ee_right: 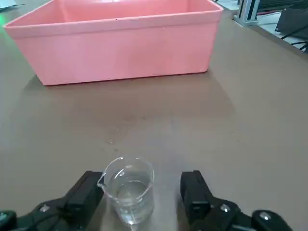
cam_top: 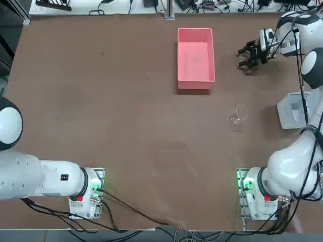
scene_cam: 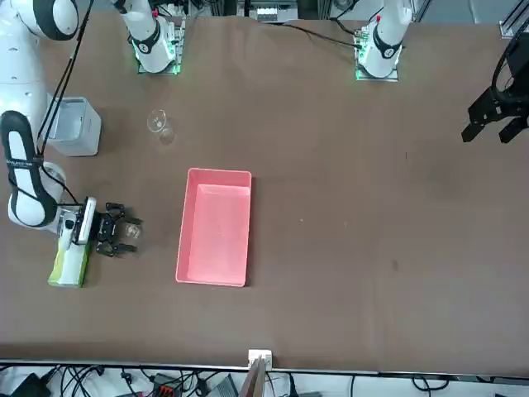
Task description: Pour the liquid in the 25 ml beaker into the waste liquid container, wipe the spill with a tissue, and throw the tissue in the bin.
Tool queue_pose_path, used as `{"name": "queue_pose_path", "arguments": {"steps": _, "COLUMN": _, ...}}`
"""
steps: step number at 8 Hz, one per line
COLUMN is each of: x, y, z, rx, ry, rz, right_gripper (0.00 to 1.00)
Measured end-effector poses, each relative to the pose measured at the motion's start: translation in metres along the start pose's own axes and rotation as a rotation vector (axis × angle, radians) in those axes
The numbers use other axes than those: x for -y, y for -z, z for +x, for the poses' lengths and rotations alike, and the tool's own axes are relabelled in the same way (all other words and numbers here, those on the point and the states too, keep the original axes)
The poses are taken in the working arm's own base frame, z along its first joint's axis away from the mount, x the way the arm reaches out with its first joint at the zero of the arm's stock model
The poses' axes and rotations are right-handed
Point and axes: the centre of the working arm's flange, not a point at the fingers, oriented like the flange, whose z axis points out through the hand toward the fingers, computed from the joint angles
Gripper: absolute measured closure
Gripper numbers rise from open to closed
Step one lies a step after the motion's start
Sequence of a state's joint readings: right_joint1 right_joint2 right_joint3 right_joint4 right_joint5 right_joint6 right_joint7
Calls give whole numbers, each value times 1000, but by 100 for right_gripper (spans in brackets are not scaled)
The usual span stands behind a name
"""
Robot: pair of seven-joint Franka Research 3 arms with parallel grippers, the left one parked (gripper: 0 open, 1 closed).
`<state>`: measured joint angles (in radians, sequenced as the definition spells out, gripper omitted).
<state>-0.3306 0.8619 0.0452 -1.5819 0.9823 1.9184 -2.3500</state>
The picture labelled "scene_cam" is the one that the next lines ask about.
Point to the green tissue pack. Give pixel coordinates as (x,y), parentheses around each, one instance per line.
(70,269)

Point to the black power adapter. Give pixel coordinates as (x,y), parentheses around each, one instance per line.
(31,386)

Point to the white terminal block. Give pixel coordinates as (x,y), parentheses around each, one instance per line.
(266,15)

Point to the aluminium frame post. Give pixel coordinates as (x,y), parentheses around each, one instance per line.
(260,355)

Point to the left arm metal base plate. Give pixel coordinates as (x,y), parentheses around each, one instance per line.
(394,77)

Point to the black and orange device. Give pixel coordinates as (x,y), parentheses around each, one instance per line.
(165,388)

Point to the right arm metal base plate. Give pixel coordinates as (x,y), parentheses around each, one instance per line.
(180,54)

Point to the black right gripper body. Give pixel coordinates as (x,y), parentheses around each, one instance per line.
(109,227)

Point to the large glass beaker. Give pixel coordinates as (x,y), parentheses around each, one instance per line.
(159,124)

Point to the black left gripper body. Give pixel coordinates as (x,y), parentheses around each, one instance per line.
(518,62)

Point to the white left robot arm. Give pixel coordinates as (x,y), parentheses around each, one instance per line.
(386,45)

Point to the small glass beaker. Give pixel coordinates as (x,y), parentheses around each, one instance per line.
(134,231)

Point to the pink plastic container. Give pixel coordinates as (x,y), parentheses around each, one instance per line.
(215,231)

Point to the white lidded trash bin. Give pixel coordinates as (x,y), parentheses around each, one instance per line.
(82,132)

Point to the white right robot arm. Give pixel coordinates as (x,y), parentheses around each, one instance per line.
(20,62)

